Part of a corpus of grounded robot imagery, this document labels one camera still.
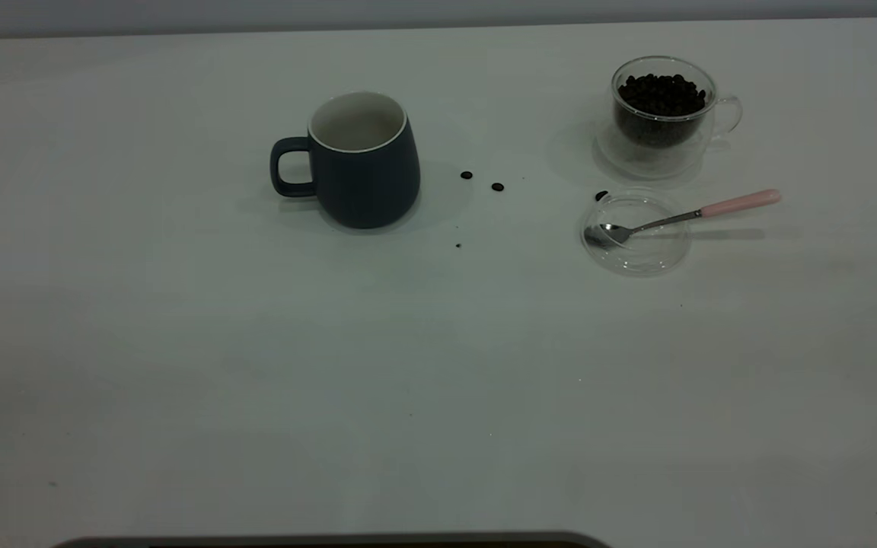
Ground dark grey ceramic mug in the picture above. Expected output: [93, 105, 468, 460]
[269, 90, 422, 230]

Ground coffee beans pile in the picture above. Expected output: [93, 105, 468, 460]
[617, 73, 708, 147]

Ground clear glass saucer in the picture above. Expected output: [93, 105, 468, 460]
[580, 190, 693, 276]

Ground clear glass handled cup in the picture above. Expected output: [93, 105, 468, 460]
[595, 55, 744, 180]

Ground pink handled metal spoon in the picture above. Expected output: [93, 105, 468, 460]
[584, 189, 782, 249]

